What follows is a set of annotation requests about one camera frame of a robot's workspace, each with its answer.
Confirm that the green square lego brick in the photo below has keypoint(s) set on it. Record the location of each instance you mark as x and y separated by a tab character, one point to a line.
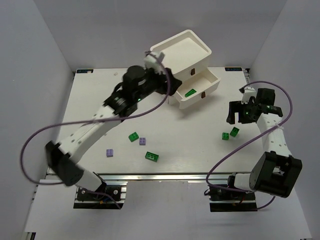
133	136

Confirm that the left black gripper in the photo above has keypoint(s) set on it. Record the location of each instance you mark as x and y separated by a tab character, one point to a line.
166	81

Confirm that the purple lego brick centre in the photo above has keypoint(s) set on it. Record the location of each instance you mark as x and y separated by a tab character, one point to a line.
142	141

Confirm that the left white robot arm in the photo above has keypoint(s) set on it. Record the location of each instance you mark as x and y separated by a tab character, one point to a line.
137	84

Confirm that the white three-drawer cabinet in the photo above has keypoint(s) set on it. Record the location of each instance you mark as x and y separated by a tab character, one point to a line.
183	52

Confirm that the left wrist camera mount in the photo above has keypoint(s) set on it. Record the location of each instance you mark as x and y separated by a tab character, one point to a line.
153	60

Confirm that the blue label sticker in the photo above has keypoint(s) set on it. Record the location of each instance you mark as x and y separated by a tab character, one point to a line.
233	69
84	71

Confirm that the green lego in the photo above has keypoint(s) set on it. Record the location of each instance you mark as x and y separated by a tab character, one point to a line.
190	92

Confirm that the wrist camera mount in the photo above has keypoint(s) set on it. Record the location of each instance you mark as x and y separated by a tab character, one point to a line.
153	60
247	93

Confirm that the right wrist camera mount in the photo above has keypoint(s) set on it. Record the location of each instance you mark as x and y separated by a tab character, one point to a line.
247	93

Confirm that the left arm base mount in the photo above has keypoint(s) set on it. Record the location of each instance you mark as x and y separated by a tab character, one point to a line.
113	198

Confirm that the long green lego brick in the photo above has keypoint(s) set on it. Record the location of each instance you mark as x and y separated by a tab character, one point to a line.
151	156

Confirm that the purple lego brick left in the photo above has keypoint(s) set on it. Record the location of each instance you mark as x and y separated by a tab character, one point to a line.
109	153

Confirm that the blue label sticker right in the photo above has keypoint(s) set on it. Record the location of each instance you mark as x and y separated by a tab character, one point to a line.
233	69

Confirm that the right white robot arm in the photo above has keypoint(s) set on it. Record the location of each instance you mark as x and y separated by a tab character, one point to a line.
277	171

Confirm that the aluminium rail frame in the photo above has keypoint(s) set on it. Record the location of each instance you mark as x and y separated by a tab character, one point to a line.
164	200

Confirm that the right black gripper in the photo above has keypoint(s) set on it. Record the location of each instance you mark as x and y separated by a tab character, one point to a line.
241	111

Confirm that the purple lego brick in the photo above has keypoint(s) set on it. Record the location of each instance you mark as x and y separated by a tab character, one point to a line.
142	141
109	153

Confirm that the blue label sticker left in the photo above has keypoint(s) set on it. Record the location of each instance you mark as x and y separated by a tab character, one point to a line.
84	71

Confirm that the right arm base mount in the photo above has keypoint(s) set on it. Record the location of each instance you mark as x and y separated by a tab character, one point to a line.
227	201

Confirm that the white drawer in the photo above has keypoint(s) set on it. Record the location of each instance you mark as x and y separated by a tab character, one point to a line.
205	81

